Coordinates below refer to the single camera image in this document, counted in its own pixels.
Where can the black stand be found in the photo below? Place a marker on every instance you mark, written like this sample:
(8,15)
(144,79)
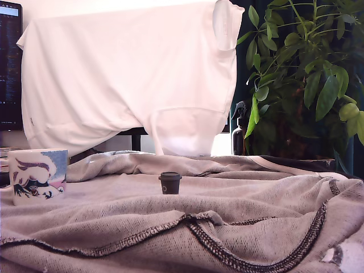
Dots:
(136,139)

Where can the dark spray bottle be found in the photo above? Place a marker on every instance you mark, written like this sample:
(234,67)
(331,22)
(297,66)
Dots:
(238,136)

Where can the white shirt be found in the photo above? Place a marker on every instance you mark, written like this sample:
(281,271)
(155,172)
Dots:
(128,71)

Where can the grey knitted cloth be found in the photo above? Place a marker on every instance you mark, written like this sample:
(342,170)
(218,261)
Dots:
(182,233)

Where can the green leafy houseplant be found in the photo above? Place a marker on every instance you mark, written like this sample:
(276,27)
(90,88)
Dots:
(307,85)

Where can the white and blue illustrated mug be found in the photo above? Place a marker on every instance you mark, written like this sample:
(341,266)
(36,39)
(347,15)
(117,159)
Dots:
(37,176)

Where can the black computer monitor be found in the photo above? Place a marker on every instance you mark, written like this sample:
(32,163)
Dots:
(10,71)

